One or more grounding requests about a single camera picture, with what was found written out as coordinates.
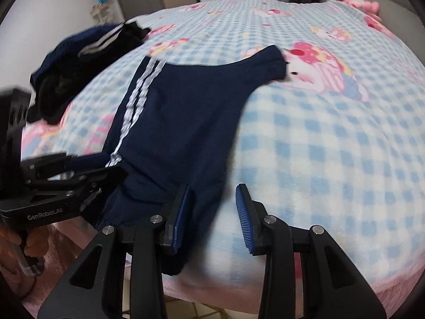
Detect navy blue shorts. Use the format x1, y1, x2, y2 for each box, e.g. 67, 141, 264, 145
97, 45, 287, 275

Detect dark clothes pile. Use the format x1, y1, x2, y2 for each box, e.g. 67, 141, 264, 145
27, 22, 151, 125

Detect person's left hand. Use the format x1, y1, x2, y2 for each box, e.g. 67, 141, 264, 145
1, 223, 50, 257

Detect blue checkered cartoon blanket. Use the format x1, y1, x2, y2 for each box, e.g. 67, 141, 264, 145
22, 0, 424, 315

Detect white shelf rack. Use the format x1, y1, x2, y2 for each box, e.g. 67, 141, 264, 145
90, 4, 114, 24

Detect pink plush toy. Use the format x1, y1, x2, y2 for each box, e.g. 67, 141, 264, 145
339, 0, 381, 22

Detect grey padded headboard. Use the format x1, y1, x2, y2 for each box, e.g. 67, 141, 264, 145
369, 0, 424, 59

